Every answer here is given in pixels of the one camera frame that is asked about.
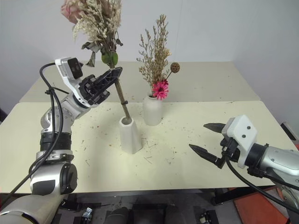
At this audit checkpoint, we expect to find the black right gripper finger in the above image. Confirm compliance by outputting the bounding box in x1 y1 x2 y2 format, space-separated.
203 123 226 135
188 144 226 169

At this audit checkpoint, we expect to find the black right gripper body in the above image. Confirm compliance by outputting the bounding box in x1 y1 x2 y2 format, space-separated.
220 138 241 164

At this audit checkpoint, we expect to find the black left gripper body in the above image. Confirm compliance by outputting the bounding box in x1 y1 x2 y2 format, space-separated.
78 74 111 106

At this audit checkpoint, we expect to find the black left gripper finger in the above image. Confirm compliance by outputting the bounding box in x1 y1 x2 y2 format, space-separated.
94 67 123 85
96 72 121 94

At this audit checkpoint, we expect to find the dried bouquet with pink rose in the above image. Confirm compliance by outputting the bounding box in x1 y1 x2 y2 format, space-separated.
61 0 131 122

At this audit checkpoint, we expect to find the black table leg with caster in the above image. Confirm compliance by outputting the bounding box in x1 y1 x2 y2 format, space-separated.
211 186 256 206

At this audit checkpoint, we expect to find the dried bouquet with magenta daisy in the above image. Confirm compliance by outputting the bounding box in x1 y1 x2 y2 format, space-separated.
136 14 180 101

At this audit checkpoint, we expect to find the round white vase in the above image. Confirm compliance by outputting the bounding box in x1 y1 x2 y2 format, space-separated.
142 94 164 126

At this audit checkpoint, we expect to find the tall angular white vase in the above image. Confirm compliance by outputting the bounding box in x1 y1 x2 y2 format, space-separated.
119 116 142 154

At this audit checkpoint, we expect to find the black angular object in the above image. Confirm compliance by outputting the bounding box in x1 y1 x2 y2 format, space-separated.
280 121 298 141

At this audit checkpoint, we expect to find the orange floor mat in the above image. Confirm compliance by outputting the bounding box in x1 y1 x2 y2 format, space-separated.
233 185 299 224

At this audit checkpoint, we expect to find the small black device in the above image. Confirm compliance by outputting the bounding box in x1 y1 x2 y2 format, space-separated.
198 209 219 224

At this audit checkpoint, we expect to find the dark rounded shape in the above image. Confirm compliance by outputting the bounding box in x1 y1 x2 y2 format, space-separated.
111 206 132 224

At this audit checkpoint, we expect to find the small metal clamp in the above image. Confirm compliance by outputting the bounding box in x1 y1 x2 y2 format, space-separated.
82 207 94 220

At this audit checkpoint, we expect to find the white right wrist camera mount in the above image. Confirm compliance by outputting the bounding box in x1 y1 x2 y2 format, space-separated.
221 114 258 169

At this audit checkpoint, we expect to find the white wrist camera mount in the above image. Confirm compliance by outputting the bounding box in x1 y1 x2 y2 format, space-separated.
221 114 258 169
55 56 94 108

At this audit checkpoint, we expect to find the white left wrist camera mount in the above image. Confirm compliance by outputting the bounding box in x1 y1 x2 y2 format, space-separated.
55 56 94 108

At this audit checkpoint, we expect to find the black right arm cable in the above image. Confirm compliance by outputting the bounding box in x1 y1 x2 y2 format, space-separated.
224 158 299 210

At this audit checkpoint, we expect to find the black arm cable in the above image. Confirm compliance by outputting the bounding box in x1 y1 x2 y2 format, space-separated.
0 62 71 206
224 158 299 210

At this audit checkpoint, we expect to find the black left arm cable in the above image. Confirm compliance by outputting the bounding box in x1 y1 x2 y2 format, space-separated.
0 62 71 206

